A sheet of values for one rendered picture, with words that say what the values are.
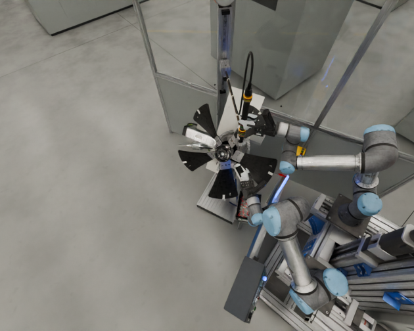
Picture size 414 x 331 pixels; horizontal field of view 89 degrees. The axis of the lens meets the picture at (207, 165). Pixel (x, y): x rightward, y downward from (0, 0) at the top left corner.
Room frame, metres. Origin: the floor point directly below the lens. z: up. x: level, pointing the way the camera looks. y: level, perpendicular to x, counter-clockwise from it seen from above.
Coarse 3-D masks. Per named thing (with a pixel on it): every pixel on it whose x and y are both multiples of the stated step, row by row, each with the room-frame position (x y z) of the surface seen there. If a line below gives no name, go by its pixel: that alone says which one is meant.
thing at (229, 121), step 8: (232, 88) 1.29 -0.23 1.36; (240, 96) 1.23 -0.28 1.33; (256, 96) 1.19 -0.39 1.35; (232, 104) 1.21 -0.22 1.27; (240, 104) 1.19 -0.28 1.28; (256, 104) 1.15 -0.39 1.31; (224, 112) 1.19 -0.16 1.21; (232, 112) 1.17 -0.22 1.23; (224, 120) 1.15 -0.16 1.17; (232, 120) 1.13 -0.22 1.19; (224, 128) 1.11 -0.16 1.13; (232, 128) 1.09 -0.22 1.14; (216, 160) 0.94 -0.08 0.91; (208, 168) 0.92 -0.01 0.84; (216, 168) 0.90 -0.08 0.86
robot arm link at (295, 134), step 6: (288, 126) 0.71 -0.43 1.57; (294, 126) 0.70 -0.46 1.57; (300, 126) 0.71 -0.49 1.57; (288, 132) 0.68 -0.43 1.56; (294, 132) 0.67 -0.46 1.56; (300, 132) 0.67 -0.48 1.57; (306, 132) 0.66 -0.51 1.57; (288, 138) 0.67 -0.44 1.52; (294, 138) 0.66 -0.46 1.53; (300, 138) 0.65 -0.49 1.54; (306, 138) 0.64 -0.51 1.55
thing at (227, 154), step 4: (224, 144) 0.85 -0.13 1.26; (228, 144) 0.86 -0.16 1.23; (216, 148) 0.83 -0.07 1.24; (220, 148) 0.83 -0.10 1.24; (224, 148) 0.82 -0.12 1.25; (228, 148) 0.81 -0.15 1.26; (232, 148) 0.84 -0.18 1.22; (236, 148) 0.86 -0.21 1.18; (216, 152) 0.82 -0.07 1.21; (220, 152) 0.81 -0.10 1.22; (224, 152) 0.81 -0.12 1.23; (228, 152) 0.80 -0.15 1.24; (232, 152) 0.80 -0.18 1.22; (216, 156) 0.80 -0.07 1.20; (220, 156) 0.79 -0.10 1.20; (224, 156) 0.79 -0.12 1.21; (228, 156) 0.78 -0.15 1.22; (232, 156) 0.80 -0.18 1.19; (220, 160) 0.77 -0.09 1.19; (224, 160) 0.76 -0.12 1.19; (228, 160) 0.76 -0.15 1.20
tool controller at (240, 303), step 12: (252, 264) 0.11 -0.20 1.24; (240, 276) 0.06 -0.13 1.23; (252, 276) 0.06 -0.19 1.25; (264, 276) 0.06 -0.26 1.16; (240, 288) 0.01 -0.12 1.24; (252, 288) 0.01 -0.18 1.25; (228, 300) -0.03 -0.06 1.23; (240, 300) -0.04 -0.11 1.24; (252, 300) -0.04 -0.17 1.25; (240, 312) -0.08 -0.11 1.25; (252, 312) -0.09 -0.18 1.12
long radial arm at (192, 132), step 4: (188, 128) 1.12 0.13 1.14; (192, 128) 1.12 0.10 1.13; (188, 132) 1.10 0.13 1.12; (192, 132) 1.09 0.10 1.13; (196, 132) 1.08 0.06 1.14; (200, 132) 1.07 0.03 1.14; (188, 136) 1.08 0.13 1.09; (192, 136) 1.07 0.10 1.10; (196, 136) 1.05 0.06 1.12; (200, 136) 1.04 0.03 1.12; (204, 136) 1.03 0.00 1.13; (208, 136) 1.02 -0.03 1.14; (196, 140) 1.03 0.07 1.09; (200, 140) 1.02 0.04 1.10; (204, 140) 1.01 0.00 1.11; (208, 140) 1.00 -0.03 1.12; (212, 140) 0.99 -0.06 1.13; (208, 144) 0.98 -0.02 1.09; (212, 144) 0.97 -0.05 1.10; (216, 144) 0.96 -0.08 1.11
